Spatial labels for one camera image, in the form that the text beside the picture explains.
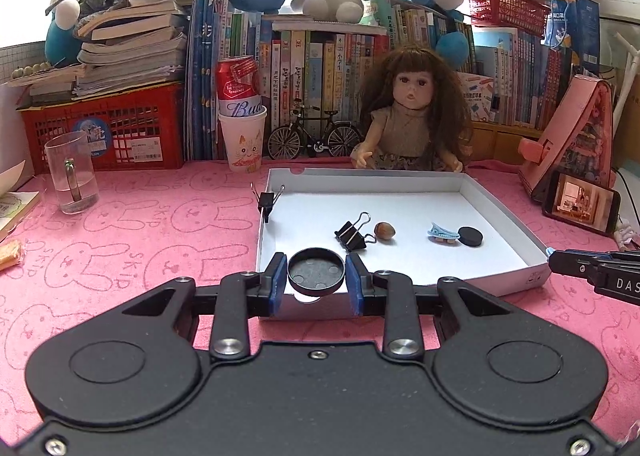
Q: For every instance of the small black disc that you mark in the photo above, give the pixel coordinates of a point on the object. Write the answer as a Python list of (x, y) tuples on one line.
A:
[(471, 236)]

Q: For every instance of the large black binder clip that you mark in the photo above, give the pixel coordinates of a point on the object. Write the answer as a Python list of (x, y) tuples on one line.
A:
[(350, 235)]

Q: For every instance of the stack of lying books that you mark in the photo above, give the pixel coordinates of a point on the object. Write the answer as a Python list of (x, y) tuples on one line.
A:
[(130, 51)]

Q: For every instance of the miniature black bicycle model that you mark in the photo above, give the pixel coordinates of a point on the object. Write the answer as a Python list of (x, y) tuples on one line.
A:
[(320, 148)]

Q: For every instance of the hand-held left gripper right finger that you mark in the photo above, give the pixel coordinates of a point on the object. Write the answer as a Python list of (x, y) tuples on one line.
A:
[(356, 286)]

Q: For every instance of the red beer can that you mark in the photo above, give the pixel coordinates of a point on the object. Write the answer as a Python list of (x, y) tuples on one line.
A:
[(237, 86)]

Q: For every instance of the long light blue hair clip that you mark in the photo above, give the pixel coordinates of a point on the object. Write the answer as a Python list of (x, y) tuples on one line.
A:
[(442, 232)]

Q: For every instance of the row of upright books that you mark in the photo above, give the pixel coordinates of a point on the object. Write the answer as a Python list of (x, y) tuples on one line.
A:
[(320, 66)]

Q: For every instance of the white cat-print paper cup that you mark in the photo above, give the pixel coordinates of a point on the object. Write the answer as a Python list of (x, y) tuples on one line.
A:
[(242, 146)]

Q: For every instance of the white colourful-print stationery box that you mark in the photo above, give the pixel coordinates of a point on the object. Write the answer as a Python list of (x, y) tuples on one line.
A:
[(477, 96)]

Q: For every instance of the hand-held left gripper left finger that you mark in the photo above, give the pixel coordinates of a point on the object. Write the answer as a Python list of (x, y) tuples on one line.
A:
[(275, 286)]

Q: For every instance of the small black binder clip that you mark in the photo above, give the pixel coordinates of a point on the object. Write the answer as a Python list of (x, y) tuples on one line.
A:
[(266, 203)]

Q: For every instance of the pink bunny-print mat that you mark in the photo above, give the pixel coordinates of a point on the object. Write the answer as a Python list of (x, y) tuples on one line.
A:
[(150, 246)]

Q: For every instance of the white cardboard box tray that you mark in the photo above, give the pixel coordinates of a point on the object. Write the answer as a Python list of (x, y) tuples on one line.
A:
[(410, 213)]

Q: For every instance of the green cover booklet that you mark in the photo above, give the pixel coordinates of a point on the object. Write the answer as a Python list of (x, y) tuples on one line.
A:
[(15, 216)]

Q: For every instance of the pink toy house model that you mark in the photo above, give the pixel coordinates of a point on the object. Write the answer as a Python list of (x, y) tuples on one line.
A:
[(570, 121)]

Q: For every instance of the black round lid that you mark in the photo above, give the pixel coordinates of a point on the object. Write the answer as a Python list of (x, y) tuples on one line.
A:
[(316, 273)]

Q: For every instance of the small red plastic basket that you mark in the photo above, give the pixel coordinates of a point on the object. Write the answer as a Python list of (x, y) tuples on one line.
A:
[(505, 11)]

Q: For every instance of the cream paper sheet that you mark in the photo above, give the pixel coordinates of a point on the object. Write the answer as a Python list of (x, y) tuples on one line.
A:
[(10, 181)]

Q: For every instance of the blue printed carton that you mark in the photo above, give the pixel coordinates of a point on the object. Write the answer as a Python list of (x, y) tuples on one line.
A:
[(575, 31)]

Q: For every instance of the black smartphone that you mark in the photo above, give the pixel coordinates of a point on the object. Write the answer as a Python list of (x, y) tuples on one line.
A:
[(580, 201)]

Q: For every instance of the yellow wrapped snack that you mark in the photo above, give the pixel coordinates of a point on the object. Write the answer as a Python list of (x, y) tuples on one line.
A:
[(10, 256)]

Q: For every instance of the large red plastic basket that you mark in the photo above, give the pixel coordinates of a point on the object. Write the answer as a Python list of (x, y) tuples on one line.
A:
[(140, 121)]

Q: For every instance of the clear glass mug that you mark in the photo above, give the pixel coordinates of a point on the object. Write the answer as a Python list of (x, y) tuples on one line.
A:
[(70, 186)]

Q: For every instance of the blue and white plush toy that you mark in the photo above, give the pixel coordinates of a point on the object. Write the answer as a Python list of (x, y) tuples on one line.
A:
[(62, 21)]

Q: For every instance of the wooden drawer unit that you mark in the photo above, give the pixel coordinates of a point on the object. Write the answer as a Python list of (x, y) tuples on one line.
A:
[(505, 143)]

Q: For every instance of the brown-haired doll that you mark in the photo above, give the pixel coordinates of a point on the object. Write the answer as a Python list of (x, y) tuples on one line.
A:
[(405, 131)]

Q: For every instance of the brown acorn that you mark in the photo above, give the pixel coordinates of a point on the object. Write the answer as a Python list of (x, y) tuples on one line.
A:
[(385, 231)]

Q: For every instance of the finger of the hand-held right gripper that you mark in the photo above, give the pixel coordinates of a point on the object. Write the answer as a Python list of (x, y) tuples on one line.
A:
[(600, 256), (575, 265)]

